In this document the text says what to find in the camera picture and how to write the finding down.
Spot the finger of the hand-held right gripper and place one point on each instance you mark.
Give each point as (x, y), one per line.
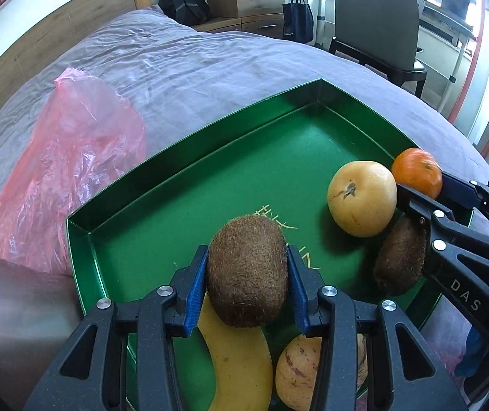
(456, 188)
(437, 222)

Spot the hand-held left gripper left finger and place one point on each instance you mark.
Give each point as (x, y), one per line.
(197, 291)

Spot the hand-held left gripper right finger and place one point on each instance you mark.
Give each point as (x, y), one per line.
(298, 291)

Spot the orange tangerine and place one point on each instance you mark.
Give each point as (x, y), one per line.
(417, 171)

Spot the brown kiwi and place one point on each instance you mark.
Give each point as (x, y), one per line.
(246, 269)
(398, 261)

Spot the yellow apple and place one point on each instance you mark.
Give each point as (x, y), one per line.
(360, 201)

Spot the striped pepino melon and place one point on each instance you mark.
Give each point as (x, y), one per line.
(295, 376)

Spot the yellow banana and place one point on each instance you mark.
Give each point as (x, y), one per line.
(235, 368)

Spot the green tray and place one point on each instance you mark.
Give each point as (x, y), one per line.
(227, 171)

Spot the person's right hand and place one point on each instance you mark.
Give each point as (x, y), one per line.
(477, 355)

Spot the pink plastic sheet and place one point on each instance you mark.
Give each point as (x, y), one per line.
(77, 158)

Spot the black and steel electric kettle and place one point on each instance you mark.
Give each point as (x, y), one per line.
(13, 308)

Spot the grey office chair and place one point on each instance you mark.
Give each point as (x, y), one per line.
(372, 17)

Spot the dark shopping bag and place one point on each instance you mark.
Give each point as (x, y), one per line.
(298, 21)

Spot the black backpack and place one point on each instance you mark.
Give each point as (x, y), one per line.
(184, 6)

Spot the wooden headboard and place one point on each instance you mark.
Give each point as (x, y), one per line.
(56, 34)

